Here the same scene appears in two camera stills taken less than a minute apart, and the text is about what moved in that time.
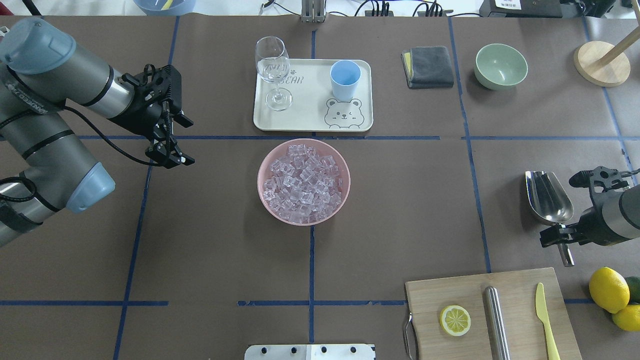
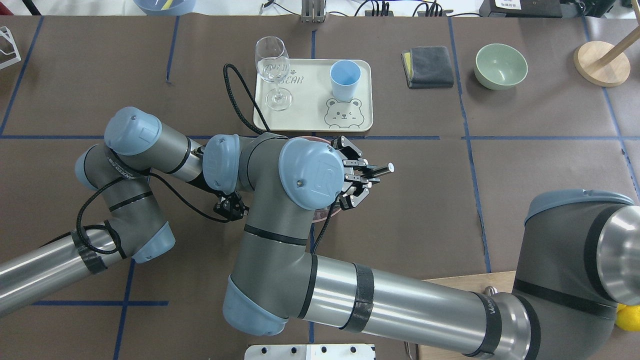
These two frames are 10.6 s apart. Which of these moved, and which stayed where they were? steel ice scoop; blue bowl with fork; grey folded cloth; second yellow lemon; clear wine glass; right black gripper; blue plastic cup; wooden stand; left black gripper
Moved: steel ice scoop; right black gripper; left black gripper
Stayed: grey folded cloth; blue bowl with fork; wooden stand; second yellow lemon; blue plastic cup; clear wine glass
